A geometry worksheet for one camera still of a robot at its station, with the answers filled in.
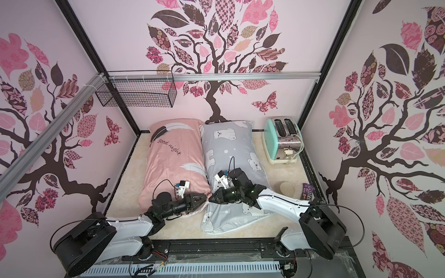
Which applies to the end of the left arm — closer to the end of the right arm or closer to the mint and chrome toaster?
the end of the right arm

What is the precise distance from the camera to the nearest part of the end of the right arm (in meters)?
0.61

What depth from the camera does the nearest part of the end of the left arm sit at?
0.64 meters

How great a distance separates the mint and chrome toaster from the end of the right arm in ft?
1.19

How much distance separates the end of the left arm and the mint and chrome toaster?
0.47 metres

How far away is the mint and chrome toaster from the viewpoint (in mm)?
Answer: 944
